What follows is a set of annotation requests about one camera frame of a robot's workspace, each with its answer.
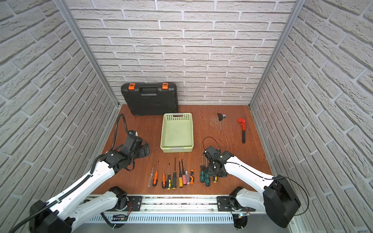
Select light green plastic bin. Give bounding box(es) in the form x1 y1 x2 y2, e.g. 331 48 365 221
160 113 194 153

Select black plastic tool case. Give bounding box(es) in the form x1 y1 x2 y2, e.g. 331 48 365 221
120 83 179 116

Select right thin black cable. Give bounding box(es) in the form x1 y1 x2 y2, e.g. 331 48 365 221
202 136 310 216

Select green handle screwdriver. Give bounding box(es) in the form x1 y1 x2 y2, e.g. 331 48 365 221
205 159 211 187
200 156 205 183

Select black yellow small screwdriver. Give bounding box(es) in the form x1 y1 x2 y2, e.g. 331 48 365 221
166 164 172 190

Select small black metal part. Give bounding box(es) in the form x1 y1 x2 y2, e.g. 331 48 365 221
217 113 227 121

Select small orange handle screwdriver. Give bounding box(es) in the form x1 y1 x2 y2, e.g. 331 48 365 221
162 164 166 189

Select pink handle screwdriver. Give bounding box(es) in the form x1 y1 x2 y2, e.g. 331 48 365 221
181 160 187 185

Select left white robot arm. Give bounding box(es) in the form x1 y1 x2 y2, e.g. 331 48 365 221
29 135 150 233

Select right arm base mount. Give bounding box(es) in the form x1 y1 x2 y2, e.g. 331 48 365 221
216 196 256 212

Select long black handle screwdriver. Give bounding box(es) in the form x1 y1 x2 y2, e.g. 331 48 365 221
172 159 177 189

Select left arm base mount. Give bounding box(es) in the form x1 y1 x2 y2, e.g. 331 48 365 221
114 196 142 212

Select clear short screwdriver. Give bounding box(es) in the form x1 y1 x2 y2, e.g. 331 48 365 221
184 161 190 184

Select orange black handle screwdriver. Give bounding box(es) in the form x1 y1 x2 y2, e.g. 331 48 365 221
152 162 159 186

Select orange black stubby screwdriver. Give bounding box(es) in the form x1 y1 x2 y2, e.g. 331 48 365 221
190 160 194 184

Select aluminium rail frame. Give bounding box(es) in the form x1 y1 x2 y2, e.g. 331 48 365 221
74 195 279 231

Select left black corrugated cable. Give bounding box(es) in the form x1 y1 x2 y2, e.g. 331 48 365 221
8 113 129 233

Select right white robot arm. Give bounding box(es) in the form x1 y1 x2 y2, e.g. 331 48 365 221
204 146 301 228

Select red pipe wrench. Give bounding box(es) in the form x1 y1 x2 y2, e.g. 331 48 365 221
238 118 246 144

